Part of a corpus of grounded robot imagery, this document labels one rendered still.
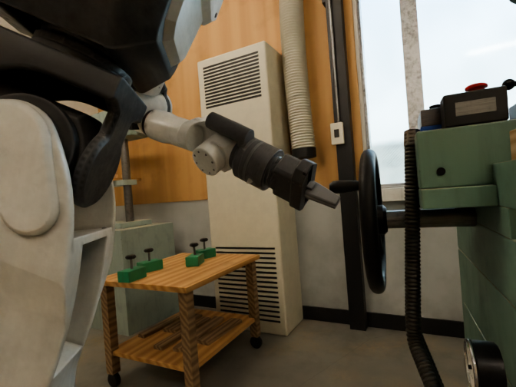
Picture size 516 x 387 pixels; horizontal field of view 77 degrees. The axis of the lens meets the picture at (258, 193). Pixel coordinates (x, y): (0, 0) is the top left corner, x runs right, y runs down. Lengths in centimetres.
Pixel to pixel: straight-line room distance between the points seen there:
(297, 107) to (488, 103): 159
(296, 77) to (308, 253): 114
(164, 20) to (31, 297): 34
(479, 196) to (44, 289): 56
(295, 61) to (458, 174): 170
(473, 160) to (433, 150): 5
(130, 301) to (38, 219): 207
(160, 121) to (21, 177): 42
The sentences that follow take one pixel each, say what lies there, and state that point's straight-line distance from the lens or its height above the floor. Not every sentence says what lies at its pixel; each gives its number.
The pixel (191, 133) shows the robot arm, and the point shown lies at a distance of 72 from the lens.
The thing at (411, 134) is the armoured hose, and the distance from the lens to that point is 62.
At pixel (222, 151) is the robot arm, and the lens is 64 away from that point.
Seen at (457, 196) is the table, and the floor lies 86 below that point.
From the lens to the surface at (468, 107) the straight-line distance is 58.
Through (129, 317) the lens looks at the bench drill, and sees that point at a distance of 247.
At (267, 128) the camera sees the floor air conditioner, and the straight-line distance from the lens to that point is 201.
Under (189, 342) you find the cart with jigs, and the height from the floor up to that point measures 30.
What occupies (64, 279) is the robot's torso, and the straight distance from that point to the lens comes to 41.
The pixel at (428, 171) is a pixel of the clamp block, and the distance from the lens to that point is 56.
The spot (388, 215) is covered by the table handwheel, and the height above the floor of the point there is 82.
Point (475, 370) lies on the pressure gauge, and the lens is 47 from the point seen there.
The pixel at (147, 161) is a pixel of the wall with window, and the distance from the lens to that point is 302.
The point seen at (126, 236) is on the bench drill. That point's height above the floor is 66.
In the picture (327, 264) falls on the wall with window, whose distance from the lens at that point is 224.
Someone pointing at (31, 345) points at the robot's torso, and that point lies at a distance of 47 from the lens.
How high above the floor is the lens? 88
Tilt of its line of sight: level
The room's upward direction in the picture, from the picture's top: 4 degrees counter-clockwise
